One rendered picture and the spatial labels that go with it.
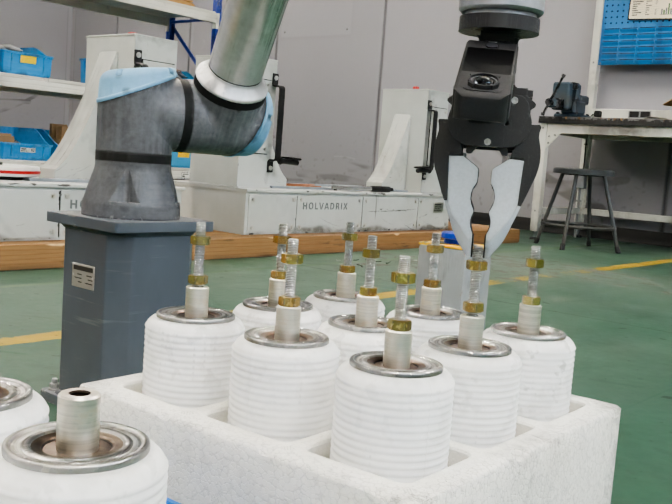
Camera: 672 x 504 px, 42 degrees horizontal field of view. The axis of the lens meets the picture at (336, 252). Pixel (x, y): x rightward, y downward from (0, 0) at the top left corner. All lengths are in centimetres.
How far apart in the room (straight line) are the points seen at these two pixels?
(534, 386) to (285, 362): 26
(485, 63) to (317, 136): 688
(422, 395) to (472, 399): 11
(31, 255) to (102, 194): 154
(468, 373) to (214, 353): 23
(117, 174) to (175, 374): 57
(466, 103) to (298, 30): 722
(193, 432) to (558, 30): 584
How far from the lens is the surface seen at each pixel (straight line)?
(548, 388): 88
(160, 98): 136
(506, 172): 78
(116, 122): 135
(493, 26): 78
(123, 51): 329
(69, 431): 48
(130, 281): 132
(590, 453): 91
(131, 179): 134
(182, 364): 82
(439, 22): 698
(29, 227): 295
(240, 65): 134
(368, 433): 68
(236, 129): 139
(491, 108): 70
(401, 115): 464
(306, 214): 378
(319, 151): 759
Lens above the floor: 41
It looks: 6 degrees down
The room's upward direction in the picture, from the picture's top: 4 degrees clockwise
